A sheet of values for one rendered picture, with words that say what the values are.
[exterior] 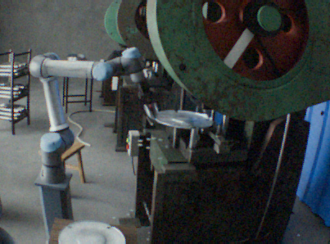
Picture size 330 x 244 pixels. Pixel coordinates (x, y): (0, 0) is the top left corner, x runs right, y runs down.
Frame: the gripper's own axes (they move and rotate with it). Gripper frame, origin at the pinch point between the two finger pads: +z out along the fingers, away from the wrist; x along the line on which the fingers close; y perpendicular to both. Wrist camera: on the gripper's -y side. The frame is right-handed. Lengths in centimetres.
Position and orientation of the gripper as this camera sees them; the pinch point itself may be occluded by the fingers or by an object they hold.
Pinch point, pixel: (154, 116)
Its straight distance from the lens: 160.2
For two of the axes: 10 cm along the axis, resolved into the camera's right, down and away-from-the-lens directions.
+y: 2.6, 3.0, -9.2
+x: 9.1, -3.9, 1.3
